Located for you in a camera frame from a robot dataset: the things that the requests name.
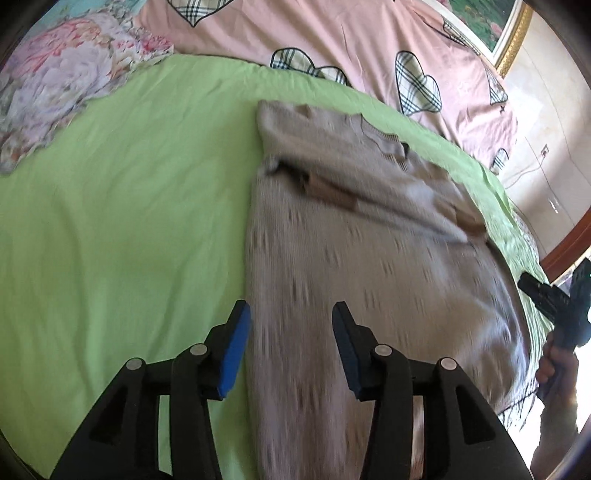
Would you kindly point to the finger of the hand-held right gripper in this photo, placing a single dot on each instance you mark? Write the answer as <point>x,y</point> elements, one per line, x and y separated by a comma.
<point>542,293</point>

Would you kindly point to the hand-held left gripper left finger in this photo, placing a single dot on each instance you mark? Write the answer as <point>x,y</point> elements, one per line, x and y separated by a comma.
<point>233,353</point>

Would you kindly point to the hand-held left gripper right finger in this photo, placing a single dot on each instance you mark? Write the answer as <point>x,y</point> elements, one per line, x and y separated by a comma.
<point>347,353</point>

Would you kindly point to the beige knitted sweater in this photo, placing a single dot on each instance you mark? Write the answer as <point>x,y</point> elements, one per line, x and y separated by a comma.
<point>369,258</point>

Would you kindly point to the person's right hand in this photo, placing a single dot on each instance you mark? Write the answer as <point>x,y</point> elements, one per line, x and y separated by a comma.
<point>558,369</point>

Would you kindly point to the green bed sheet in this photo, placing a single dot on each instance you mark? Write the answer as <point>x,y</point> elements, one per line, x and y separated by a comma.
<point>115,230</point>

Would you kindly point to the gold framed picture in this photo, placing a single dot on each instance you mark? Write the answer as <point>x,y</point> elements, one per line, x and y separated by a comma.
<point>501,32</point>

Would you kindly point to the pink quilt with plaid hearts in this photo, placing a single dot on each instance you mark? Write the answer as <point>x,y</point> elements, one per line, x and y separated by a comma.
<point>351,41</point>

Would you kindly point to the purple floral ruffled pillow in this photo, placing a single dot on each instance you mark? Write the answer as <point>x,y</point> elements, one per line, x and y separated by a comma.
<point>60,87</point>

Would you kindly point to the teal floral quilt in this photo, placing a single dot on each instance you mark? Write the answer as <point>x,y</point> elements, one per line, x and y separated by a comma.
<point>92,11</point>

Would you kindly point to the wooden bed frame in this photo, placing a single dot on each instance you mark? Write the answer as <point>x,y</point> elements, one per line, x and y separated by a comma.
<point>570,247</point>

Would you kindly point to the wall socket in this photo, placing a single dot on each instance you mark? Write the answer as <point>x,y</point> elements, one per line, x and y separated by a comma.
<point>545,150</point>

